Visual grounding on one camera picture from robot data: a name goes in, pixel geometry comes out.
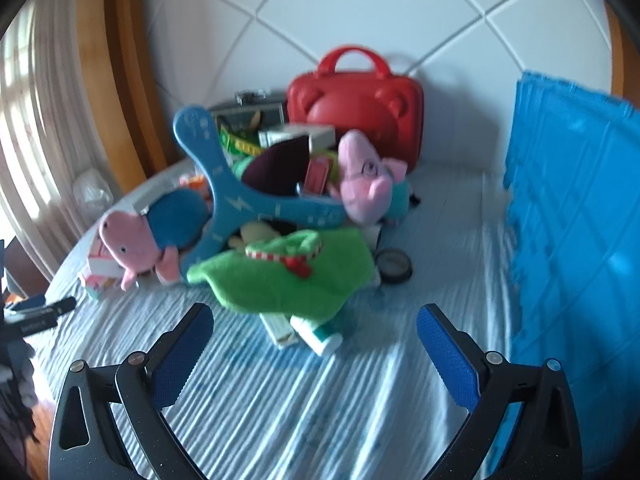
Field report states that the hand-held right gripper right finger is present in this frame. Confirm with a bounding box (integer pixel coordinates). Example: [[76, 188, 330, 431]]
[[416, 302, 586, 480]]

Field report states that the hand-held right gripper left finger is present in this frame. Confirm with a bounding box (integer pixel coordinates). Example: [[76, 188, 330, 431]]
[[49, 302, 216, 480]]

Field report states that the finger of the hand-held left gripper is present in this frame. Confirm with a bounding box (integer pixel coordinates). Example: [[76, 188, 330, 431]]
[[0, 296, 78, 336]]

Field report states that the blue plastic crate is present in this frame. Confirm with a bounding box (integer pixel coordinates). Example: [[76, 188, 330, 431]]
[[502, 70, 640, 403]]

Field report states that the colourful small carton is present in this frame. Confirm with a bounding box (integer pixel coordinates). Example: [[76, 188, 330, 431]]
[[79, 236, 127, 302]]

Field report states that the round black compact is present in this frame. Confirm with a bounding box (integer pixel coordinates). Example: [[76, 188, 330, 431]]
[[374, 249, 414, 286]]

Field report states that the pink pig plush blue body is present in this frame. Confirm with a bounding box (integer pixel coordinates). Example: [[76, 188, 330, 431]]
[[97, 192, 212, 292]]

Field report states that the green dinosaur plush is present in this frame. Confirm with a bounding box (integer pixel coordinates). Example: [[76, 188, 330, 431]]
[[187, 228, 377, 322]]

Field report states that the white tube with teal print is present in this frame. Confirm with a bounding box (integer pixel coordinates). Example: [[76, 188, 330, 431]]
[[291, 316, 347, 357]]

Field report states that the blue striped tablecloth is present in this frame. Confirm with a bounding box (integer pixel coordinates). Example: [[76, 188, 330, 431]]
[[30, 162, 631, 480]]

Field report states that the white plastic bag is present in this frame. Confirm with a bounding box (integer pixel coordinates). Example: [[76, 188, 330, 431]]
[[72, 167, 114, 217]]

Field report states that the blue boomerang toy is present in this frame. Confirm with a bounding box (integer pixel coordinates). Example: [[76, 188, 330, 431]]
[[172, 104, 347, 272]]

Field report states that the white curtain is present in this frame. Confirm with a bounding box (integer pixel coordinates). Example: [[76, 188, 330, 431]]
[[0, 0, 103, 283]]

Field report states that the pink pig plush with glasses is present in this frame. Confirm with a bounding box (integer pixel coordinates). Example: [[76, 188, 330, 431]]
[[327, 129, 417, 227]]

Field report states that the dark maroon pouch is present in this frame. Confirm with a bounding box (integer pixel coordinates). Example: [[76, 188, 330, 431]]
[[239, 137, 311, 197]]

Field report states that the small red box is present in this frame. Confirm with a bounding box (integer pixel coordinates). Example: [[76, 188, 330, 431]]
[[302, 156, 334, 194]]

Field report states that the white cardboard box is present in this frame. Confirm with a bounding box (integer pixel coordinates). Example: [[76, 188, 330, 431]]
[[257, 124, 336, 152]]

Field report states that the dark green tin box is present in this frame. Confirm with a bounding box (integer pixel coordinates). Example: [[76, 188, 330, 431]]
[[209, 88, 287, 132]]

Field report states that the red bear-shaped suitcase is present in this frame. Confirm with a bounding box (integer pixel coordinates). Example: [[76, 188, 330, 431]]
[[286, 45, 425, 174]]

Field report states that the wooden sliding door frame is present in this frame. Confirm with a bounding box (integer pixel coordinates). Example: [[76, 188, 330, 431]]
[[74, 0, 169, 182]]

